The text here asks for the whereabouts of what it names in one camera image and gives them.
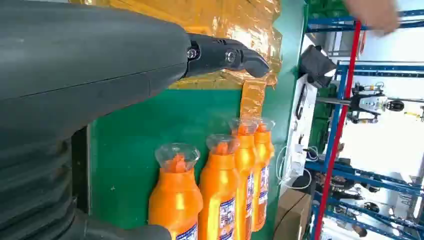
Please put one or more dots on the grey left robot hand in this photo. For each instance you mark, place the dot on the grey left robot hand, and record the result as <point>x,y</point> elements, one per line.
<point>82,59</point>

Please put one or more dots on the person's right hand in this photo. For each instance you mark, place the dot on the person's right hand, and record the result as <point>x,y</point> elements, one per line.
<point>374,13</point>

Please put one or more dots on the orange drink bottle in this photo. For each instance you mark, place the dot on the orange drink bottle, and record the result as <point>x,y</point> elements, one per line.
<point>175,198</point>
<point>215,185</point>
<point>244,159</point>
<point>263,149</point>

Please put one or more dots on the blue metal shelf rack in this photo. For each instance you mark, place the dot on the blue metal shelf rack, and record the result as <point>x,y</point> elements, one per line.
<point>381,68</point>

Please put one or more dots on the grey machine on stand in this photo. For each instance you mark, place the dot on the grey machine on stand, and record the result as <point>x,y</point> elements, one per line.
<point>371,103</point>

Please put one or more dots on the green table mat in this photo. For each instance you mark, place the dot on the green table mat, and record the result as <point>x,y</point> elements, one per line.
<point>132,149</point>

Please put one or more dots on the black smartphone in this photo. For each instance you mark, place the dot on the black smartphone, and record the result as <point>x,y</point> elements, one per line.
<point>300,102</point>

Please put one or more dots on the red pole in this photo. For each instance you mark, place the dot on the red pole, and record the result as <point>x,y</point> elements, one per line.
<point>334,139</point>

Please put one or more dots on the yellow plastic sheet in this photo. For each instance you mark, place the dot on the yellow plastic sheet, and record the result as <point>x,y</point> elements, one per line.
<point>238,20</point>

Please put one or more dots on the white desk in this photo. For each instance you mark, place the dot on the white desk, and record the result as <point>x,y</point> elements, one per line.
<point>301,132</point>

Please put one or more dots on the cardboard box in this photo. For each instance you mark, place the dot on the cardboard box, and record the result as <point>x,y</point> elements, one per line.
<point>291,215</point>

